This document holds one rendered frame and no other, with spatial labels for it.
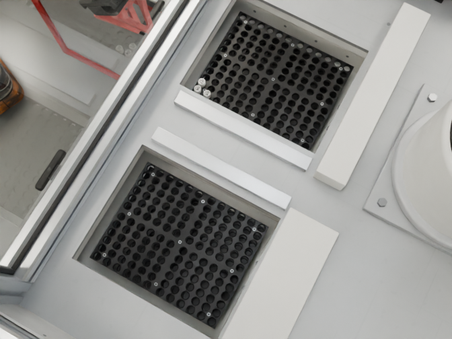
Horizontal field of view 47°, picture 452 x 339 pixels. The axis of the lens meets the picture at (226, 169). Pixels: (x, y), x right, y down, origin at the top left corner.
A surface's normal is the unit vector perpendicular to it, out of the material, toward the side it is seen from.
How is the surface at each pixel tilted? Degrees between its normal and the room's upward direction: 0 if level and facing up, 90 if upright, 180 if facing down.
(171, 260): 0
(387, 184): 0
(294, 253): 0
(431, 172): 90
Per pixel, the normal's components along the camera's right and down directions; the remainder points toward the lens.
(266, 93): 0.00, -0.25
